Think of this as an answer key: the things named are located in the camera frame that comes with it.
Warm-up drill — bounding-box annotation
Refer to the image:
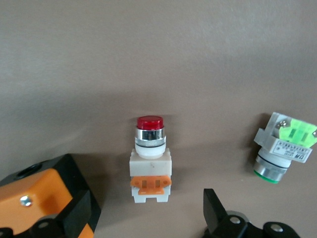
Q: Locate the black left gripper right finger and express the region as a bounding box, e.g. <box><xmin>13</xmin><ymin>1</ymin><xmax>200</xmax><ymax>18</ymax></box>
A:
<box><xmin>202</xmin><ymin>188</ymin><xmax>302</xmax><ymax>238</ymax></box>

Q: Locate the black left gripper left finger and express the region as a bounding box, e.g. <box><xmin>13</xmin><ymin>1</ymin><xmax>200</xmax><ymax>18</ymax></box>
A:
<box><xmin>0</xmin><ymin>189</ymin><xmax>91</xmax><ymax>238</ymax></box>

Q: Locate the red push button switch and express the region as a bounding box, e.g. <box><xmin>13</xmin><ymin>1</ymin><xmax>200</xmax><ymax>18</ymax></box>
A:
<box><xmin>129</xmin><ymin>115</ymin><xmax>173</xmax><ymax>204</ymax></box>

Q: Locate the small green clear connector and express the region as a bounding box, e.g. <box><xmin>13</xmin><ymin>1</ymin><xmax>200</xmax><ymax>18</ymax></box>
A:
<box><xmin>253</xmin><ymin>112</ymin><xmax>317</xmax><ymax>184</ymax></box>

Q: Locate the orange button enclosure box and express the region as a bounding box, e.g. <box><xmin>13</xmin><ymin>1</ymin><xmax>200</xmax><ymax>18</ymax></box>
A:
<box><xmin>0</xmin><ymin>153</ymin><xmax>102</xmax><ymax>238</ymax></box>

